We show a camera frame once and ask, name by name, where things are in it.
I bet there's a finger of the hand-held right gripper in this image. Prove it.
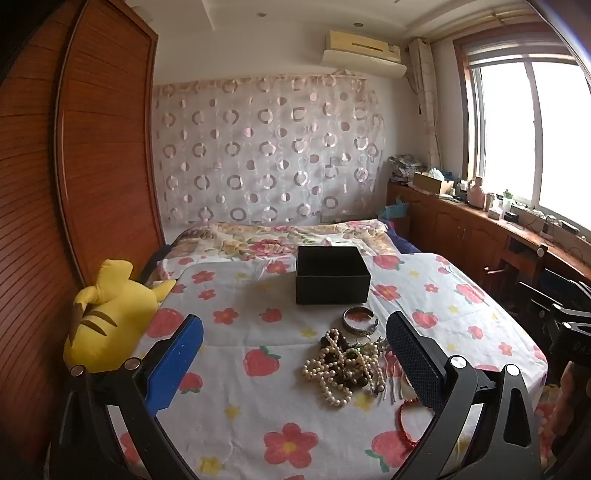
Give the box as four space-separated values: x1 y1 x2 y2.
517 280 563 324

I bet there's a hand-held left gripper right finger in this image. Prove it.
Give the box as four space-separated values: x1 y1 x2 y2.
385 311 543 480

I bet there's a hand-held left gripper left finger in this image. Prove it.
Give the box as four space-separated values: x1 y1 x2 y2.
48 314 205 480

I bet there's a red bracelet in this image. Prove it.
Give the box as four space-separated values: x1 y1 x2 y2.
397 398 437 452

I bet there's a brown bead bracelet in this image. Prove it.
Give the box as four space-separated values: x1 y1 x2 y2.
323 346 377 391

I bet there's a silver bangle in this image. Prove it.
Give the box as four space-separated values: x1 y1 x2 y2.
342 306 380 336

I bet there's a pearl necklace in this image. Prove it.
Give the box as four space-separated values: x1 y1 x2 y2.
302 329 387 409

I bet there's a black jewelry box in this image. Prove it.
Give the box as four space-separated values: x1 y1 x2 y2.
295 246 372 305

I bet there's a person's right hand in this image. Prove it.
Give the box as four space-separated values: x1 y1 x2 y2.
554 360 591 462

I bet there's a yellow plush toy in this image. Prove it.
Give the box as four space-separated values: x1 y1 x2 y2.
63 259 177 374

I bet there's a wooden cabinet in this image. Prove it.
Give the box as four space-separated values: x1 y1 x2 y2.
386 182 591 315

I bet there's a strawberry print bed sheet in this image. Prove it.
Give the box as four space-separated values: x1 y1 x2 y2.
115 251 550 480

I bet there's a pink jug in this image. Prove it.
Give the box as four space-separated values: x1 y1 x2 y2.
466 176 487 209

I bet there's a dark blue blanket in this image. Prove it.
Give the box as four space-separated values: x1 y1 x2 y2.
385 220 422 254

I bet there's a floral quilt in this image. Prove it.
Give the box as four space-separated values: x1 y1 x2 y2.
173 220 400 274

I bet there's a cardboard box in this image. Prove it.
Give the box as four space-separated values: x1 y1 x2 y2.
413 171 456 197

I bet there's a blue plastic bag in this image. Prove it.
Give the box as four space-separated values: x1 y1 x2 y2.
378 197 410 220

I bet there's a window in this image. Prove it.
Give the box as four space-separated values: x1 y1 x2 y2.
454 22 591 243

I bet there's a pile of newspapers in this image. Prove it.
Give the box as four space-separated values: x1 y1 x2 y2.
389 154 426 186

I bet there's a patterned window curtain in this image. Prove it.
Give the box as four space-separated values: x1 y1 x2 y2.
408 38 445 172

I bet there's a wooden wardrobe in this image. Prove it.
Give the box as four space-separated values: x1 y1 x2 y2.
0 0 167 467

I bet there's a circle patterned sheer curtain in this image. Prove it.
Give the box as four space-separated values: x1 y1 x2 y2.
152 73 387 227

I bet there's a wall air conditioner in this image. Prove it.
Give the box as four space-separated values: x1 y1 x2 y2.
322 30 407 78

